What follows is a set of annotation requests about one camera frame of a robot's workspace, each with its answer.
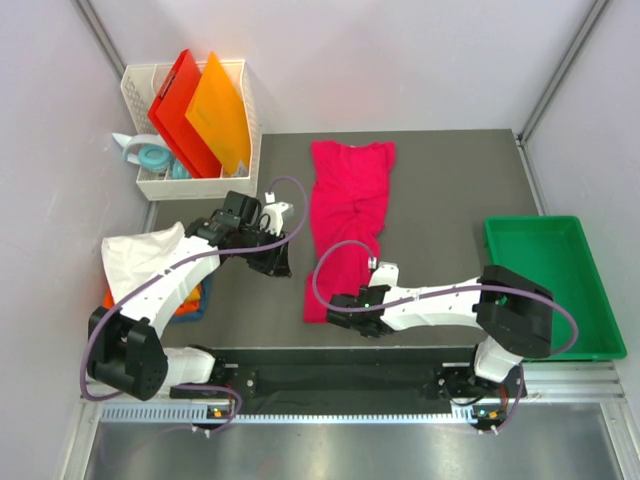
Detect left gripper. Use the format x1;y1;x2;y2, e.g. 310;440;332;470
239;224;291;279

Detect magenta t shirt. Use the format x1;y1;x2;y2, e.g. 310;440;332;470
310;141;396;301

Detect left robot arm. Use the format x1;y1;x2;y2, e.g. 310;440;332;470
81;192;294;401

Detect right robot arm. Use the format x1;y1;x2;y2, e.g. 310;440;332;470
327;263;553;396

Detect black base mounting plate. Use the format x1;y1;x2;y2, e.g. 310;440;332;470
169;347;526;416

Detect blue folded t shirt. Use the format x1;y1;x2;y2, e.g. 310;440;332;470
170;275;212;324

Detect white folded t shirt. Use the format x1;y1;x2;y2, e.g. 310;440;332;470
101;222;185;302

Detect teal white headphones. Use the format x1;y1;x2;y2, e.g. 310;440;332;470
112;133;191;180

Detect orange plastic folder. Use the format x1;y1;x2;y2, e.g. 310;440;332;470
185;53;251;176

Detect red plastic folder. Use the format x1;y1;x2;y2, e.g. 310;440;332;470
148;49;222;179

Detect white plastic organizer basket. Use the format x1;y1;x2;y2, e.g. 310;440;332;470
120;60;262;201

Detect green plastic tray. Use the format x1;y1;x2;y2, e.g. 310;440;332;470
484;216;627;361

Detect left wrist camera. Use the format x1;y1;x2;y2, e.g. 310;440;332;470
258;192;294;236

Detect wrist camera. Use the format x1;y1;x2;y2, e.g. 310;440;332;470
258;192;294;236
368;257;399;288

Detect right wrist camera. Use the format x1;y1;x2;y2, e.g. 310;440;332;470
368;257;399;288

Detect white slotted cable duct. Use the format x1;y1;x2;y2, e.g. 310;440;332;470
99;403;506;425

